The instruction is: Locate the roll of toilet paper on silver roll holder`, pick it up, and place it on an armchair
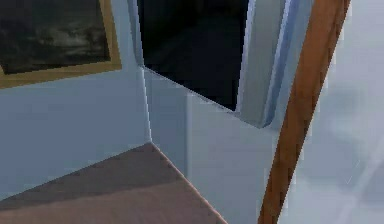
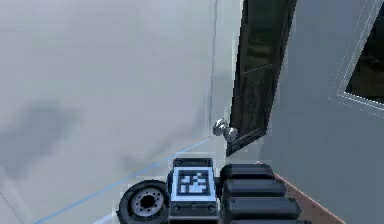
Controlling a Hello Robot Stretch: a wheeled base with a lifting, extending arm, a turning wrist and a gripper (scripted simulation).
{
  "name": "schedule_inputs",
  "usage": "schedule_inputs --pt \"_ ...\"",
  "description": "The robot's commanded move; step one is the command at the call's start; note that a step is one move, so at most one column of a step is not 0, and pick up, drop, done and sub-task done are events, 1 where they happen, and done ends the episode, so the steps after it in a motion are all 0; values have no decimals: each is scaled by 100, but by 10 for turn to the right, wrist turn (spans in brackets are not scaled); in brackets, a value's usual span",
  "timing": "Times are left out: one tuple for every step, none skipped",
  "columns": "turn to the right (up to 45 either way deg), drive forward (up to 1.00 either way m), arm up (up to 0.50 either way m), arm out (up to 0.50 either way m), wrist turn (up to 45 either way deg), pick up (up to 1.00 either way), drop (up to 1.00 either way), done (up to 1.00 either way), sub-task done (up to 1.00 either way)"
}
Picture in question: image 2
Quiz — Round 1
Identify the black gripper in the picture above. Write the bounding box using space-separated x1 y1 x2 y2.
116 179 172 224

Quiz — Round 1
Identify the silver round door knob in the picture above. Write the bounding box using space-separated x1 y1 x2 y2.
212 118 239 143

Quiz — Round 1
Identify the dark room door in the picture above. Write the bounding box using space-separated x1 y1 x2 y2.
225 0 298 158

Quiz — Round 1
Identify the dark window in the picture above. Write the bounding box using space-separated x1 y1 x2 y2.
337 0 384 111

